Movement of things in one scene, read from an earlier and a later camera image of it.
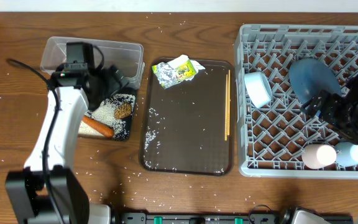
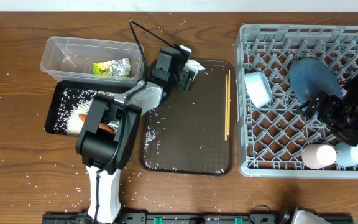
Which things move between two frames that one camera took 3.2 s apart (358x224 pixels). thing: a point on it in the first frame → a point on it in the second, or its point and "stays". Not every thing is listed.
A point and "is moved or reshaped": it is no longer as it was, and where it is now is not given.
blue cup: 350,155 stays
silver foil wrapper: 166,75 is moved or reshaped
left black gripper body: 111,82 → 184,80
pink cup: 317,156 stays
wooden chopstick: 229,102 stays
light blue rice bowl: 258,88 stays
